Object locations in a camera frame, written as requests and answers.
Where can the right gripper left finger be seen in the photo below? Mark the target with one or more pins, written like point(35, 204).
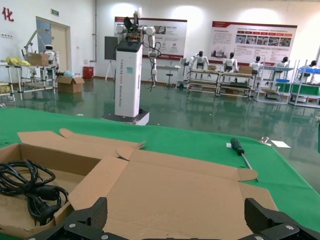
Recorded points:
point(87, 222)

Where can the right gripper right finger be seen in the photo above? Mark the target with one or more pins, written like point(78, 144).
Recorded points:
point(265, 222)

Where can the cardboard box with torn rim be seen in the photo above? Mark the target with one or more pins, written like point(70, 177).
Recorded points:
point(62, 155)

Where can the brown cardboard box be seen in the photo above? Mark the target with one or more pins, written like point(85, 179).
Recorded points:
point(175, 200)

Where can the open cardboard shipping box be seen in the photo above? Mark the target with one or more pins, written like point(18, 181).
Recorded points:
point(70, 86)

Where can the white paper sheet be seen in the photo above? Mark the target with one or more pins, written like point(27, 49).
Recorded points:
point(281, 144)

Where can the small silver object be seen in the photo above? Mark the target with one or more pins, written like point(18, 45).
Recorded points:
point(265, 140)

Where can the white paper label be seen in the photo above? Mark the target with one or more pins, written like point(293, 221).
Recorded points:
point(229, 145)

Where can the green table cloth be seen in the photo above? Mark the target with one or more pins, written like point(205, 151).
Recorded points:
point(187, 140)

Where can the white pipe workbench rack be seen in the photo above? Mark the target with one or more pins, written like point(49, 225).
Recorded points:
point(305, 90)
point(235, 74)
point(202, 75)
point(275, 68)

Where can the blue plastic bag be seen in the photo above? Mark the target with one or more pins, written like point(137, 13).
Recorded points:
point(68, 74)

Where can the red bin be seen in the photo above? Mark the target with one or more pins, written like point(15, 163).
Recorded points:
point(88, 72)

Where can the black round stool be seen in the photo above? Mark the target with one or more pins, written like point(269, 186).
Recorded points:
point(169, 75)

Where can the small cardboard carton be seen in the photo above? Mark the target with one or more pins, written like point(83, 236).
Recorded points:
point(38, 60)

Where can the wide red white poster board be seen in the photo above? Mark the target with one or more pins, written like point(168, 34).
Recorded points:
point(262, 50)

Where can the small white humanoid robot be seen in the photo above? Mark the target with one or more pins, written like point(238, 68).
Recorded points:
point(48, 53)

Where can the yellow bags pile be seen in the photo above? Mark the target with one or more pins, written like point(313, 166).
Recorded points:
point(17, 61)

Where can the black panel on stand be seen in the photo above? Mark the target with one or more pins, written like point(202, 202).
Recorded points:
point(110, 47)

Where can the white side table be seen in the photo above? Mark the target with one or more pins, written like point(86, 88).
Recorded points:
point(172, 66)

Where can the beige door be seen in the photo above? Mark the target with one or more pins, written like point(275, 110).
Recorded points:
point(58, 45)

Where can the green exit sign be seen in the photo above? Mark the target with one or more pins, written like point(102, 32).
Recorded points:
point(55, 12)

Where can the white crane frame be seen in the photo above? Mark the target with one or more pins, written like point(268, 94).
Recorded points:
point(35, 33)

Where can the white wall pipe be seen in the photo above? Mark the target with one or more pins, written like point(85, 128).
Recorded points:
point(95, 25)

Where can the red wall character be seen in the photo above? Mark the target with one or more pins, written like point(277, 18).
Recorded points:
point(8, 14)

